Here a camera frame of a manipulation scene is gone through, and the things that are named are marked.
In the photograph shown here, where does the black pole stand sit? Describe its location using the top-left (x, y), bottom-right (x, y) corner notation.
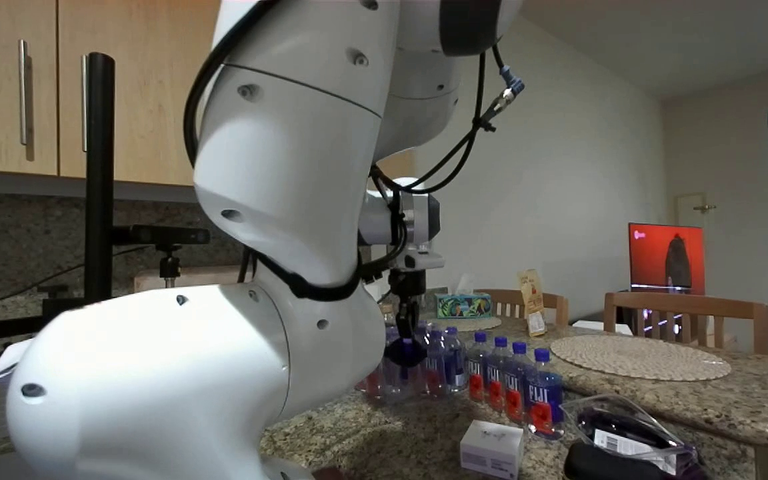
top-left (0, 52), bottom-right (117, 381)

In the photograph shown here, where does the patterned tissue box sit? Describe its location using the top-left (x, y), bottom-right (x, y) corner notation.
top-left (435, 273), bottom-right (493, 320)

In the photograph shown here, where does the silver cabinet door handle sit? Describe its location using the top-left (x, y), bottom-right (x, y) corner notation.
top-left (18, 39), bottom-right (31, 147)
top-left (80, 55), bottom-right (89, 153)

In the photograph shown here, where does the small white box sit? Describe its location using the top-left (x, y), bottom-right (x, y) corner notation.
top-left (459, 419), bottom-right (525, 480)

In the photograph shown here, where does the clear zip bag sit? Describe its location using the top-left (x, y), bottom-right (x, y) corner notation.
top-left (560, 393), bottom-right (700, 478)

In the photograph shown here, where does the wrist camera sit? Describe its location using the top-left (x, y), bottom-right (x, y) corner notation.
top-left (391, 247), bottom-right (445, 271)

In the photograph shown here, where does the tan labelled packet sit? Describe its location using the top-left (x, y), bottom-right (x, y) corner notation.
top-left (517, 268), bottom-right (549, 338)

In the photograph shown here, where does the wooden wall cabinet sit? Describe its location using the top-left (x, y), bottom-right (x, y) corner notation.
top-left (0, 0), bottom-right (419, 202)

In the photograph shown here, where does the camera on mount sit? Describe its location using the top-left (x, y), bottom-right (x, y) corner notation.
top-left (113, 225), bottom-right (212, 289)

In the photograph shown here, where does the wooden chair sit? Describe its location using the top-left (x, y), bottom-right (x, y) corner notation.
top-left (602, 291), bottom-right (768, 356)
top-left (473, 288), bottom-right (571, 328)

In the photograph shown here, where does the round woven placemat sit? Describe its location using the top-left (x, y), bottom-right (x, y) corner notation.
top-left (550, 334), bottom-right (733, 383)
top-left (433, 315), bottom-right (504, 333)

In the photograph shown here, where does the cluster of water bottles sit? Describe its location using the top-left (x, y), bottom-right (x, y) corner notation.
top-left (355, 321), bottom-right (427, 403)

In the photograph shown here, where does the black pouch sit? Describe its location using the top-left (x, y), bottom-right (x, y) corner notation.
top-left (563, 441), bottom-right (713, 480)

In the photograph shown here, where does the white paper sheet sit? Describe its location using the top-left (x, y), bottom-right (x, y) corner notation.
top-left (0, 337), bottom-right (36, 385)

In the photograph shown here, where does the white door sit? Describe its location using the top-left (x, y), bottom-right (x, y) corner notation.
top-left (675, 193), bottom-right (717, 229)

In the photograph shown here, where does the beige wooden board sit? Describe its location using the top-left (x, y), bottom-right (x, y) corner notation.
top-left (133, 265), bottom-right (246, 293)

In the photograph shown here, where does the blue cap water bottle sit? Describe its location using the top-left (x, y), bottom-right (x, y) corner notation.
top-left (485, 336), bottom-right (512, 412)
top-left (442, 326), bottom-right (469, 393)
top-left (466, 331), bottom-right (492, 403)
top-left (526, 347), bottom-right (565, 441)
top-left (423, 329), bottom-right (449, 400)
top-left (503, 341), bottom-right (532, 425)

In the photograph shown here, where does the television screen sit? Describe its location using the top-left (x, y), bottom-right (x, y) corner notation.
top-left (628, 222), bottom-right (707, 296)

